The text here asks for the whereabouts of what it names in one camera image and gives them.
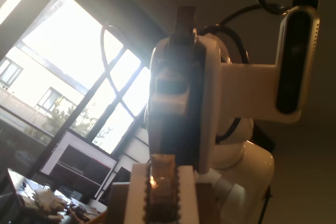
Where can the computer monitor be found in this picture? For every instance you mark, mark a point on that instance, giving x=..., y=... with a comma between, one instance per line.
x=78, y=161

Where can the large paned window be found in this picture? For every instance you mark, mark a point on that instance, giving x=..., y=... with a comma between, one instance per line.
x=65, y=37

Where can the white crumpled paper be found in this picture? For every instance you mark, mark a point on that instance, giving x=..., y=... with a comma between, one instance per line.
x=44, y=197

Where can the gripper camera with bracket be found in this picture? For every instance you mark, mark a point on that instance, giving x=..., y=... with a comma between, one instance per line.
x=296, y=64

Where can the open laptop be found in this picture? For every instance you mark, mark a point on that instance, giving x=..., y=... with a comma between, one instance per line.
x=10, y=184

